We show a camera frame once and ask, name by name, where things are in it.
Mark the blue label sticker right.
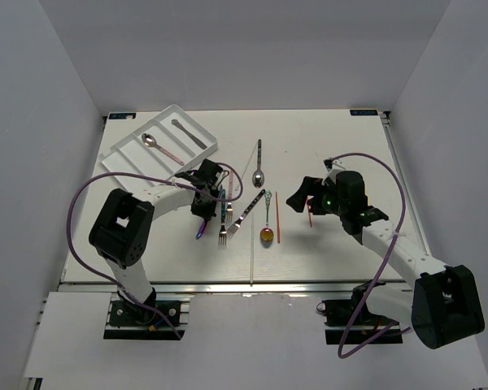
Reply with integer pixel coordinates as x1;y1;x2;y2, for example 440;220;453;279
350;109;378;116

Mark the dark handle fork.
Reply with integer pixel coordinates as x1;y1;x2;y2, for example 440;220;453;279
227;189;266;237

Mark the orange chopstick right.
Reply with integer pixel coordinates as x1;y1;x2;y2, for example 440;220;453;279
306;198;313;228

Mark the iridescent rainbow knife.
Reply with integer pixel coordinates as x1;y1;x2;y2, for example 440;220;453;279
195;219;208;240

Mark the white compartment utensil tray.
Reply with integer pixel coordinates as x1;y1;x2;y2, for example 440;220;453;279
99;105;218;179

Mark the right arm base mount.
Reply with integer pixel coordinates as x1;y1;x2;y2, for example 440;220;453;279
316;279;407;345

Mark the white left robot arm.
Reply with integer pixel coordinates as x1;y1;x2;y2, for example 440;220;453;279
89;159;223;324

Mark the blue label sticker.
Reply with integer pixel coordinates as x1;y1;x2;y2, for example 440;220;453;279
108;112;136;120
350;109;378;116

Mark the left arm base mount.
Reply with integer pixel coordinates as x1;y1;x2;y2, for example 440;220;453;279
103;293;190;341

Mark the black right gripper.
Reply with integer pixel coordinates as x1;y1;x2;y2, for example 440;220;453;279
285;176;346;217

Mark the blue label sticker left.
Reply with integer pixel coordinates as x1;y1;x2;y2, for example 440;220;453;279
108;112;136;120

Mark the iridescent gold spoon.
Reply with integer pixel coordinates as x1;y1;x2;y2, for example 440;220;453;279
259;190;274;247

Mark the silver ornate butter knife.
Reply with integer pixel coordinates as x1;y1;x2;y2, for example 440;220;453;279
171;119;207;150

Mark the pink handle fork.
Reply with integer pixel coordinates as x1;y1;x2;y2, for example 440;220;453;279
225;170;235;223

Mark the silver spoon pink handle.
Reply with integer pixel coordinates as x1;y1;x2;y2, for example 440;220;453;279
141;133;185;167

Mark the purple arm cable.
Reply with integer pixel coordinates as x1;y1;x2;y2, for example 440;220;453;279
66;162;244;340
336;152;410;360

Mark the silver spoon dark handle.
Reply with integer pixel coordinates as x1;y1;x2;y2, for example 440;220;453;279
252;139;265;189

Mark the orange chopstick left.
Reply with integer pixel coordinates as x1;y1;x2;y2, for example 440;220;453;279
275;191;281;244

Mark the orange chopstick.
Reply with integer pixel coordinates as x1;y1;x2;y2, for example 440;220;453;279
306;198;313;228
275;191;281;244

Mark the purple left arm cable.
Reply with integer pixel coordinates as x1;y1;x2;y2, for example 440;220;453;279
66;162;244;340

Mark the green handle fork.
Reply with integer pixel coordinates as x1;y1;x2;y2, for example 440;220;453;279
218;188;227;249

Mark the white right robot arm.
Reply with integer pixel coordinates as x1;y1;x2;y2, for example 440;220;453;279
286;171;485;349

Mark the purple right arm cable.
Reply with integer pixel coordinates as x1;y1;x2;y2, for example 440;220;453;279
336;152;410;360

